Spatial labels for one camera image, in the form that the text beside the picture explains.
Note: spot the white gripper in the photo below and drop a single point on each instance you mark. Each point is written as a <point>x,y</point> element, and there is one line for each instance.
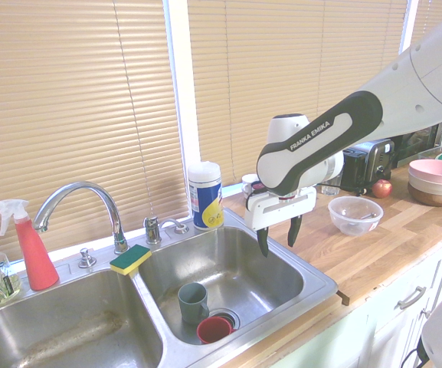
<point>278,209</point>

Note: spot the black countertop appliance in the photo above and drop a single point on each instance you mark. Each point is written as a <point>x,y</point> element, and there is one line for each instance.
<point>416,145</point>

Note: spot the chrome gooseneck faucet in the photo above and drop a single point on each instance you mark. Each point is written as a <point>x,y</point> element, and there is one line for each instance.
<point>102,195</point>

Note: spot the Lysol wipes canister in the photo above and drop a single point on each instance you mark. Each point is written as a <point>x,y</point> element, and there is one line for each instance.
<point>205,195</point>

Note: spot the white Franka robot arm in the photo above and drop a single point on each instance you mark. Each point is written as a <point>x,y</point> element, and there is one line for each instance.
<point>320,142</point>

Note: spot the wide beige window blind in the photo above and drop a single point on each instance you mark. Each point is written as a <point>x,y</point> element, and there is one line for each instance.
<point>71,96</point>

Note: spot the narrow beige window blind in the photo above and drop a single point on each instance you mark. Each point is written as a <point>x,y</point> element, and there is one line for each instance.
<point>431,15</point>

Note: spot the pink bowl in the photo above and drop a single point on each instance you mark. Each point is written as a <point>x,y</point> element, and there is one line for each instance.
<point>435,170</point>

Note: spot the white mug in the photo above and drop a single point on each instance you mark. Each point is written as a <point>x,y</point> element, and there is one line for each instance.
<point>248,184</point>

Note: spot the grey teal mug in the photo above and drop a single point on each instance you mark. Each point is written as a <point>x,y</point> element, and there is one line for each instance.
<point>192,303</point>

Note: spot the yellow green sponge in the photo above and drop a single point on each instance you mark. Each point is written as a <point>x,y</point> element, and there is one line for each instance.
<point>130,258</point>

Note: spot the stainless steel double sink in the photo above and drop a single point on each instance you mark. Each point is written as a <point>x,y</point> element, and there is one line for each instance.
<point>243,260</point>

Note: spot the metal spoon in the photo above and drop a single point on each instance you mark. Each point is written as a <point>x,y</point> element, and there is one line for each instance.
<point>368,216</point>

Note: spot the red apple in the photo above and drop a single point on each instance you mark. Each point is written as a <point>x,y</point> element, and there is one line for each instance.
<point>381,188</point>

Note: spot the metal sink drain strainer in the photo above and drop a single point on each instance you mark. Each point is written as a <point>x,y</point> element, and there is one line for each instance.
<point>232,316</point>

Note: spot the clear plastic bowl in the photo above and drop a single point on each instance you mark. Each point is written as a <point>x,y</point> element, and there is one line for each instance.
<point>352,224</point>

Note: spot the black silver toaster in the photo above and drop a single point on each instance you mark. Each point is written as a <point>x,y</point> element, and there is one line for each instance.
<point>370,161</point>

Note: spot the brown bowl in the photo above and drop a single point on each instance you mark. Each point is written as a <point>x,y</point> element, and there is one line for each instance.
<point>435,199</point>

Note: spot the clear drinking glass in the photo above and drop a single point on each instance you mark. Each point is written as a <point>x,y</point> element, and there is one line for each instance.
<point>331,188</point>

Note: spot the beige bowl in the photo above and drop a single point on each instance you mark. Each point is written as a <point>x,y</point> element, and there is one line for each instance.
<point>416,186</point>

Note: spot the white kitchen cabinet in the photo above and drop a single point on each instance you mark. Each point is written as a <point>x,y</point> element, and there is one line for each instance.
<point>377,329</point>

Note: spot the red spray bottle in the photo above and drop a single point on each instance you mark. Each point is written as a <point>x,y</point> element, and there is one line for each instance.
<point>35,257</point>

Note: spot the red cup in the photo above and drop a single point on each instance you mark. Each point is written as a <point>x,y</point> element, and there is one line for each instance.
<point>213,331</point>

